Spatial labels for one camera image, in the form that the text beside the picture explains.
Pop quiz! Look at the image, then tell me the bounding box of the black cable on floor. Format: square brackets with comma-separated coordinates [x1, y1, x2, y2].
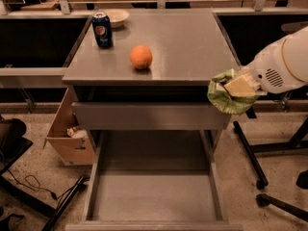
[6, 168, 81, 201]

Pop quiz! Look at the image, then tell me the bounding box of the black chair base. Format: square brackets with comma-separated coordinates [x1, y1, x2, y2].
[232, 115, 308, 223]

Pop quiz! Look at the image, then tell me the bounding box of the black stand leg left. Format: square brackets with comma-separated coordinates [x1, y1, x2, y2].
[41, 176, 90, 231]

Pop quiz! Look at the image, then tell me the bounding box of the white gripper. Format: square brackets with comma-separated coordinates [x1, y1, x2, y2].
[216, 37, 305, 97]

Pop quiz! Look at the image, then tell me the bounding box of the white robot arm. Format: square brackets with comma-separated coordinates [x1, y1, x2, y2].
[215, 27, 308, 97]

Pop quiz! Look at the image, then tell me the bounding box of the green jalapeno chip bag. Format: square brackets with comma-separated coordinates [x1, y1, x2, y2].
[207, 75, 258, 115]

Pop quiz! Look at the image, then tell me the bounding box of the open grey middle drawer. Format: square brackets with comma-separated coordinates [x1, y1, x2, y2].
[65, 131, 244, 231]

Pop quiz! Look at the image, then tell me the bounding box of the closed grey top drawer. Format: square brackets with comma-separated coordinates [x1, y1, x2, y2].
[72, 102, 231, 131]

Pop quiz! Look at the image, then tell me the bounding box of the blue pepsi can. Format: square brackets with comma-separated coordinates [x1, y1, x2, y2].
[91, 13, 114, 48]

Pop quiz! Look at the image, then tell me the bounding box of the white ceramic bowl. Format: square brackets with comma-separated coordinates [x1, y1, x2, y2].
[105, 9, 130, 29]

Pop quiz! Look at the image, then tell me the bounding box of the orange fruit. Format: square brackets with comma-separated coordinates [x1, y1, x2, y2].
[130, 45, 153, 70]

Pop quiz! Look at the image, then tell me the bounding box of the cardboard box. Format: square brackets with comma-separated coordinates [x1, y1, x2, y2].
[46, 90, 94, 166]

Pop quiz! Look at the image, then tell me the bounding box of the grey drawer cabinet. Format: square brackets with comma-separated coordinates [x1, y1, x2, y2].
[62, 7, 246, 231]

